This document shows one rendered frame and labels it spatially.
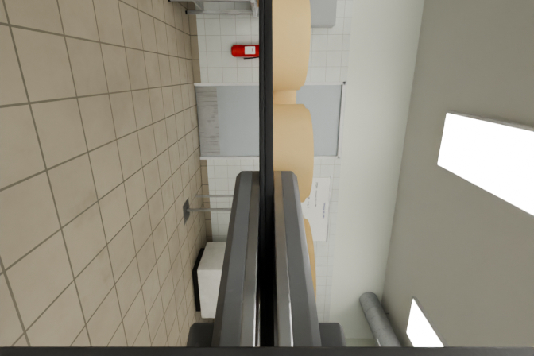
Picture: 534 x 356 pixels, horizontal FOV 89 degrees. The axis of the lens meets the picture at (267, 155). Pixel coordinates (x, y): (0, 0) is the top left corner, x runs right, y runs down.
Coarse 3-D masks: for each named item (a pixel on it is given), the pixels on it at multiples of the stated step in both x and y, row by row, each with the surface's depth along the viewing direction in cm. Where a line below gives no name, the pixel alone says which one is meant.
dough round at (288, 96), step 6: (288, 90) 18; (294, 90) 19; (276, 96) 18; (282, 96) 18; (288, 96) 18; (294, 96) 19; (276, 102) 19; (282, 102) 19; (288, 102) 19; (294, 102) 19
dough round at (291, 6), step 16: (288, 0) 12; (304, 0) 12; (288, 16) 12; (304, 16) 12; (288, 32) 12; (304, 32) 12; (288, 48) 12; (304, 48) 13; (288, 64) 13; (304, 64) 13; (288, 80) 14; (304, 80) 14
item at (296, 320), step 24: (288, 192) 9; (288, 216) 8; (288, 240) 8; (288, 264) 7; (288, 288) 6; (312, 288) 6; (288, 312) 6; (312, 312) 6; (288, 336) 6; (312, 336) 6; (336, 336) 6
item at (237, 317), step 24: (240, 192) 9; (240, 216) 8; (240, 240) 8; (240, 264) 7; (240, 288) 6; (216, 312) 6; (240, 312) 6; (192, 336) 6; (216, 336) 6; (240, 336) 6
